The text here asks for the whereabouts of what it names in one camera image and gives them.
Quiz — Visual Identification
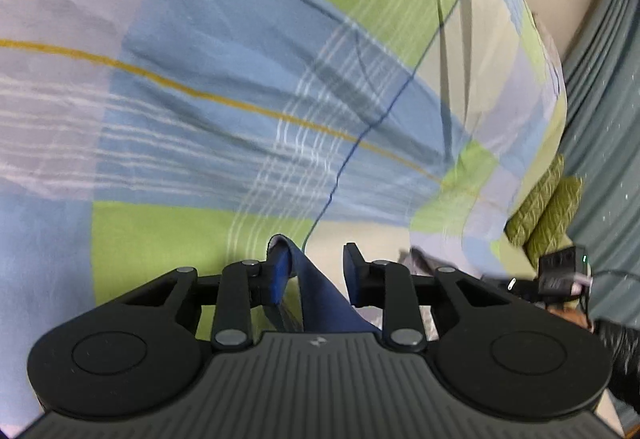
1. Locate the teal striped curtain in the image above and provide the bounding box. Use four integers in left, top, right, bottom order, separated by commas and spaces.
554, 0, 640, 326

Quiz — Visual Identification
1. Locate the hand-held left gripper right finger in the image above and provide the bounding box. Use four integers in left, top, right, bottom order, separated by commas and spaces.
343, 242, 532, 353

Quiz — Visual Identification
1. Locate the green patterned pillow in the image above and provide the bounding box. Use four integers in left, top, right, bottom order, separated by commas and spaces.
504, 153, 567, 246
524, 176, 584, 261

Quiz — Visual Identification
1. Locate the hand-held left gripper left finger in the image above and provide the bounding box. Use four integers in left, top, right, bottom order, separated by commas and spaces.
106, 246, 296, 354

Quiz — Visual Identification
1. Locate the plaid bed sheet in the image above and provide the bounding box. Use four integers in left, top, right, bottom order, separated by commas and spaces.
0, 0, 569, 420

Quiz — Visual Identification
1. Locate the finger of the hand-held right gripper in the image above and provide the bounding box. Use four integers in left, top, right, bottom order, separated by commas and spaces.
498, 276, 541, 306

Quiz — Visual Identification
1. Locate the navy blue garment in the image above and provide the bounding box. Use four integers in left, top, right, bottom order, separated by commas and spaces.
265, 233, 382, 336

